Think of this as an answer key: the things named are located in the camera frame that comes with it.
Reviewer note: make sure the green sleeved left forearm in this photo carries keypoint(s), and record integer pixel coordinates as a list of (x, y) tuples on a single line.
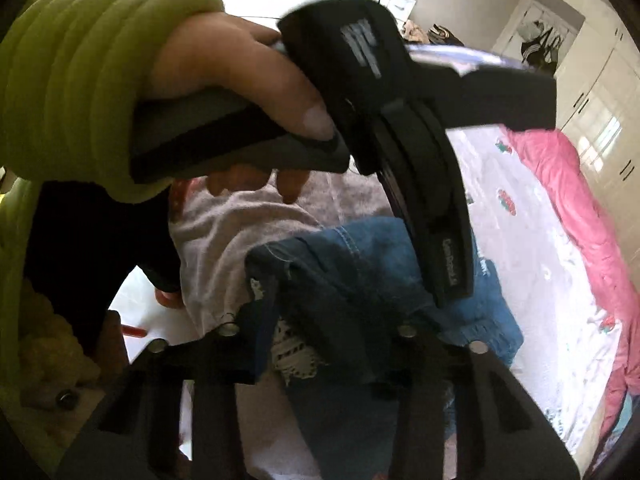
[(71, 71)]

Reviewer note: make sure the hanging bags on door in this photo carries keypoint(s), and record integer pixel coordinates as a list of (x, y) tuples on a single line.
[(540, 46)]

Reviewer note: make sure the blue denim pants lace trim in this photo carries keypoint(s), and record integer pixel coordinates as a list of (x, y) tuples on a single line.
[(341, 296)]

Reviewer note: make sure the pink strawberry print quilt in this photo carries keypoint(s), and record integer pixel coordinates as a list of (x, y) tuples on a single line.
[(532, 304)]

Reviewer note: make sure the left hand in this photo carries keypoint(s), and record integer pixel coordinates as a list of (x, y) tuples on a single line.
[(221, 50)]

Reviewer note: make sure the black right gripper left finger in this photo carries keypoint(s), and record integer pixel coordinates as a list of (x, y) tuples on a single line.
[(134, 432)]

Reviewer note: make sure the white wardrobe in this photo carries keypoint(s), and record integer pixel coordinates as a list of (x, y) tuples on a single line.
[(597, 105)]

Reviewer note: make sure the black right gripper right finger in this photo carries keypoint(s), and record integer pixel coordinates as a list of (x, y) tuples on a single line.
[(501, 431)]

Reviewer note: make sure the pink blanket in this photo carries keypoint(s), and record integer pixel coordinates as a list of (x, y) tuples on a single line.
[(550, 156)]

